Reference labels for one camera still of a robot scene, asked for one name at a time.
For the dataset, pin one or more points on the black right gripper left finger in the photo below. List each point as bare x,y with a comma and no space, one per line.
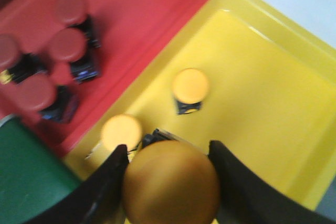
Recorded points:
97,199

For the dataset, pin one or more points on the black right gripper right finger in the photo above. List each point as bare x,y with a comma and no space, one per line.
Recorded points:
246,198

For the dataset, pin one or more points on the green conveyor belt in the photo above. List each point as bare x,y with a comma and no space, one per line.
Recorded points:
33,179

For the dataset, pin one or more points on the red mushroom push button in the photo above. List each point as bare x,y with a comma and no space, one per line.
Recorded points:
70,46
75,14
17,66
38,93

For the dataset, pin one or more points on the yellow plastic tray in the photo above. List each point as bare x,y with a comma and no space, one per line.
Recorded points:
271,98

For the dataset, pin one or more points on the yellow mushroom push button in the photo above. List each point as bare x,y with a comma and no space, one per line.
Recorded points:
122,129
190,87
170,181

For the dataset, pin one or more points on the red plastic tray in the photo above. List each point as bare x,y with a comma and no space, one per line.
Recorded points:
131,32

